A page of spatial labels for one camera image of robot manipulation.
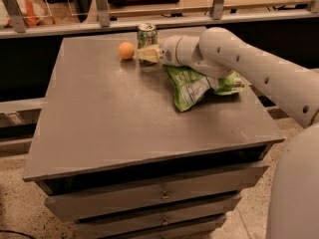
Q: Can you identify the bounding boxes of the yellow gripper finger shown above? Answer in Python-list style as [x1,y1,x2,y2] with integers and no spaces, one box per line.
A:
[138,45,160,63]

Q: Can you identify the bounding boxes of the orange white cloth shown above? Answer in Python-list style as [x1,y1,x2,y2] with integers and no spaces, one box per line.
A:
[0,0,47,27]

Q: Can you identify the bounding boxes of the green chip bag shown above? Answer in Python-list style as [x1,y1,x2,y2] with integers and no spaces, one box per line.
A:
[162,65,245,112]

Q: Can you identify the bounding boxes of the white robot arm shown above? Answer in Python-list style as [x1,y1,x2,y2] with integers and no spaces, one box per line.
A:
[138,27,319,239]

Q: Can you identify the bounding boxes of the grey metal bracket left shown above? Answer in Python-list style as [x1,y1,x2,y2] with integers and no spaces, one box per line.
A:
[2,0,28,33]

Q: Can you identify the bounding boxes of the grey metal bracket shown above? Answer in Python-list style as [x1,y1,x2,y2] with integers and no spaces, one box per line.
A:
[2,0,28,33]
[210,0,224,20]
[96,0,110,27]

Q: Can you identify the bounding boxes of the grey drawer cabinet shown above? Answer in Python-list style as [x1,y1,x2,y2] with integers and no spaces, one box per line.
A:
[24,33,283,239]

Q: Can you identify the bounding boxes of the green soda can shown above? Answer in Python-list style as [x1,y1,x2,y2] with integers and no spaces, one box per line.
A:
[137,23,158,66]

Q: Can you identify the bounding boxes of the grey metal bracket right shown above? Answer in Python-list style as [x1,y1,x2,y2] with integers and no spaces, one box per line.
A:
[210,0,224,20]

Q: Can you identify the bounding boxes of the top drawer knob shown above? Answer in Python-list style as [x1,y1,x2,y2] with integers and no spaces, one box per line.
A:
[160,190,170,201]

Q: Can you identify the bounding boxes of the grey metal bracket middle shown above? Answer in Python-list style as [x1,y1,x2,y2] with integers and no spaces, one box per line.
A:
[96,0,110,27]

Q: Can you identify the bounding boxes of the drawer knob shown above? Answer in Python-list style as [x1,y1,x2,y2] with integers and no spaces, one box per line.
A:
[160,190,170,201]
[161,218,169,226]

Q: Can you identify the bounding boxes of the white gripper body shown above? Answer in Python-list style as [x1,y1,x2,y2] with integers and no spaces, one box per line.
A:
[159,35,181,67]

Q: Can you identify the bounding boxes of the orange fruit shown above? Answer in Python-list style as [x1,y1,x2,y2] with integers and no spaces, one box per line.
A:
[118,42,135,60]

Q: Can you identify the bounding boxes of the middle drawer knob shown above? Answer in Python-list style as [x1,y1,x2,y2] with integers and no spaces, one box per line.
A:
[161,218,169,226]

